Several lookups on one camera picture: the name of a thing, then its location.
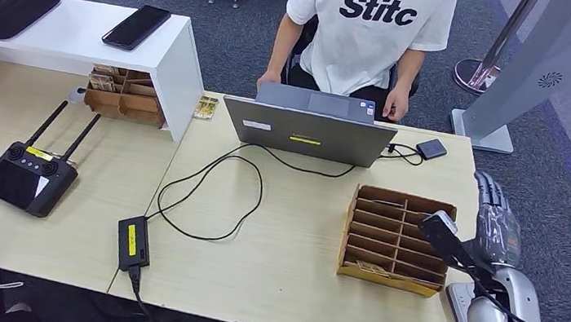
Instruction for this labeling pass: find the person's left hand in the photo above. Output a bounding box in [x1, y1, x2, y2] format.
[381, 82, 413, 125]

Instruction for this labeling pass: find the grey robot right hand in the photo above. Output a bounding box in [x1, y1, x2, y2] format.
[462, 170, 533, 271]

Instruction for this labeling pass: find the person's right hand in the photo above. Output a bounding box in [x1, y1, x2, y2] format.
[255, 69, 284, 94]

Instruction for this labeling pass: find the yellow patterned ID card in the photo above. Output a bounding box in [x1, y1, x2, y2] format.
[192, 95, 221, 122]

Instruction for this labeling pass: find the cardboard slotted card organizer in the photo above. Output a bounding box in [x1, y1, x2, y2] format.
[334, 182, 461, 302]

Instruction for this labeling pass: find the person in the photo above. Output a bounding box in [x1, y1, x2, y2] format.
[254, 0, 459, 130]

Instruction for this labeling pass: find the white card reader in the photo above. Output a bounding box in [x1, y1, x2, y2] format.
[442, 279, 489, 322]

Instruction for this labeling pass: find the patterned room key card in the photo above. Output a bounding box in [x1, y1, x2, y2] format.
[354, 259, 393, 278]

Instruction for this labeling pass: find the black office chair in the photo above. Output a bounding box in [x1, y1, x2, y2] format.
[272, 10, 428, 109]

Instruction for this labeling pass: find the small black external drive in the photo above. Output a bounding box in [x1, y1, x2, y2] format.
[414, 136, 450, 164]

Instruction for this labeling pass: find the grey laptop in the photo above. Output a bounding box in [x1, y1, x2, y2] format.
[217, 76, 403, 173]

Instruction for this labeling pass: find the black remote controller with antennas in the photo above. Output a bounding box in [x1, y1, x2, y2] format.
[0, 92, 104, 225]

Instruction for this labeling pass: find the black smartphone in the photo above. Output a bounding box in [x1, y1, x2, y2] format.
[100, 0, 174, 56]

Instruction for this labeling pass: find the small cardboard compartment organizer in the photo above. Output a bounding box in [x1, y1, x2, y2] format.
[81, 63, 173, 130]

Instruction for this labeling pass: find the grey kiosk stand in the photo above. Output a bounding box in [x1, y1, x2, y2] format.
[446, 0, 571, 163]

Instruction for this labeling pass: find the stack of patterned cards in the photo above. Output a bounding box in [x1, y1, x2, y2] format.
[87, 72, 118, 93]

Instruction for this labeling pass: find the small white round device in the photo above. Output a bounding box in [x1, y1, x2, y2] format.
[67, 86, 88, 105]

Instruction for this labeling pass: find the white desk shelf riser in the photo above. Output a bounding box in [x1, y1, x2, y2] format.
[0, 0, 215, 145]

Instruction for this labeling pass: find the black power adapter yellow label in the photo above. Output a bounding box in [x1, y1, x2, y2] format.
[112, 212, 157, 276]

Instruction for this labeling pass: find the thin black drive cable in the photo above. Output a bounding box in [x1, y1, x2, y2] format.
[378, 140, 426, 168]

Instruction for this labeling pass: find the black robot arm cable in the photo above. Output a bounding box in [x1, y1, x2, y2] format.
[447, 262, 558, 322]

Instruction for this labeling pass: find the chrome stanchion post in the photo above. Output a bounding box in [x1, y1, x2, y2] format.
[450, 0, 538, 102]

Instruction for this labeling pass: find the black laptop power cable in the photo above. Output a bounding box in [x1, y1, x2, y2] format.
[144, 131, 359, 258]

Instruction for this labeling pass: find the black mains cord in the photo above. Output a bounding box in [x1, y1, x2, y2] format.
[104, 263, 160, 322]

